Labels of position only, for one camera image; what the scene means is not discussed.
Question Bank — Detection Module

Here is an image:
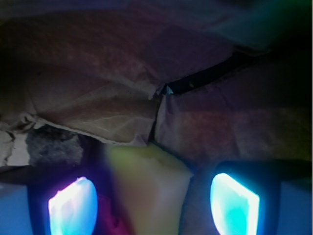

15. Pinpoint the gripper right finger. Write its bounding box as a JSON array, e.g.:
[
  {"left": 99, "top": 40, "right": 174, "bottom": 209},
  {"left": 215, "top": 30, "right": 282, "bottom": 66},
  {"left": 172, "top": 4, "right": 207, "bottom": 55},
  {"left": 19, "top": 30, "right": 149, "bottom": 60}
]
[{"left": 193, "top": 160, "right": 313, "bottom": 235}]

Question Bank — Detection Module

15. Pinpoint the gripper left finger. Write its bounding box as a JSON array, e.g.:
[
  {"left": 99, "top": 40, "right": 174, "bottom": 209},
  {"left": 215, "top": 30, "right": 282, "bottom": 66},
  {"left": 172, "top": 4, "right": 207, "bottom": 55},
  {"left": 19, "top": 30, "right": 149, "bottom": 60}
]
[{"left": 0, "top": 168, "right": 98, "bottom": 235}]

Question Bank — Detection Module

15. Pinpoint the yellow green sponge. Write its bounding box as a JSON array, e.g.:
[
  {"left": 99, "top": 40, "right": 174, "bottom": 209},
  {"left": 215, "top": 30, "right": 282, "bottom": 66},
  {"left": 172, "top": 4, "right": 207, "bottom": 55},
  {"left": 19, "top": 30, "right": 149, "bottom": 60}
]
[{"left": 107, "top": 144, "right": 193, "bottom": 235}]

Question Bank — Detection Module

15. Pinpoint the brown scouring pad piece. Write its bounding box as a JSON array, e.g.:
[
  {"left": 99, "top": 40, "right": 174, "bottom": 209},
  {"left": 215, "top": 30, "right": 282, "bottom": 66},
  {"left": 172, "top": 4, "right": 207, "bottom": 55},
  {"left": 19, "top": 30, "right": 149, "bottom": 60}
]
[{"left": 25, "top": 125, "right": 84, "bottom": 166}]

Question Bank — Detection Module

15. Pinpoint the brown paper bag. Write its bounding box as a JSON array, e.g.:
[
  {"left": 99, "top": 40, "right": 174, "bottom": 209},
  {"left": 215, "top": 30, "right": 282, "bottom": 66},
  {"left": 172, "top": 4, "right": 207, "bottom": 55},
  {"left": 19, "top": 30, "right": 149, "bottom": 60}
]
[{"left": 0, "top": 0, "right": 313, "bottom": 166}]

